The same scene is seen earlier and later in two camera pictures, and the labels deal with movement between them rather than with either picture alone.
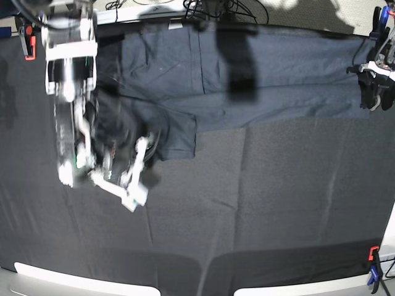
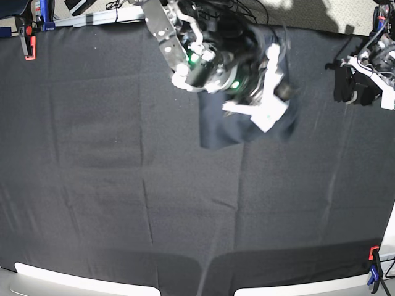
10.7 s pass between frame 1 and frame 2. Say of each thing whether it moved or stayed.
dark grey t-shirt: moved
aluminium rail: stayed
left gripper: moved
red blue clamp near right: stayed
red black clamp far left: stayed
